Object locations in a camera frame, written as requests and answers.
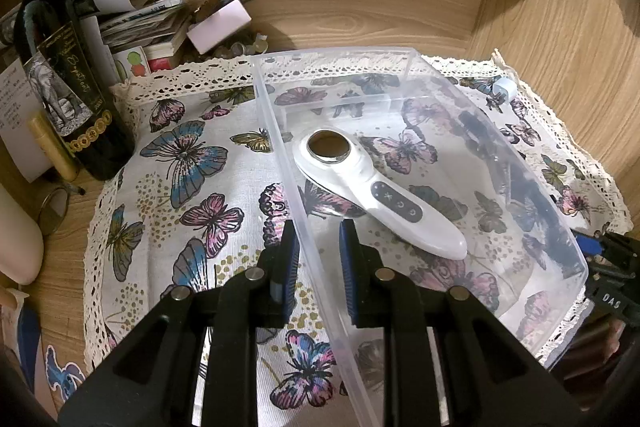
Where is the stack of books and papers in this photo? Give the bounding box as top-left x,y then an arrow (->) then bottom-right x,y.
72,0 -> 191,84

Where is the clear plastic organizer bin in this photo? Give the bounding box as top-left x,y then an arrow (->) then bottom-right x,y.
250,48 -> 588,426

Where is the dark wine bottle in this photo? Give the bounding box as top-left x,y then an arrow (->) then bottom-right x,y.
13,0 -> 134,181

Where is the cream ceramic mug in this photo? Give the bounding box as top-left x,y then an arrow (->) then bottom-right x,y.
0,186 -> 44,285

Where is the butterfly print lace cloth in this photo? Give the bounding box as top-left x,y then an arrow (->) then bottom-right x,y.
84,55 -> 632,426

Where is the small white pink box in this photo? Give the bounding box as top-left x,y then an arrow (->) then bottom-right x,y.
186,0 -> 252,54

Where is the small white cap bottle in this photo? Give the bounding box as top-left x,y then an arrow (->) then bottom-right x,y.
491,76 -> 518,102

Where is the white note paper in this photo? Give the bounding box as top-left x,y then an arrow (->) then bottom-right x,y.
0,58 -> 52,182

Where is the white handheld massager device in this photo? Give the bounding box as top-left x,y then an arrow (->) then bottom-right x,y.
292,127 -> 468,260

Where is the yellow stick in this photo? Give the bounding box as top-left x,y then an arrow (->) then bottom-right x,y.
27,112 -> 79,182

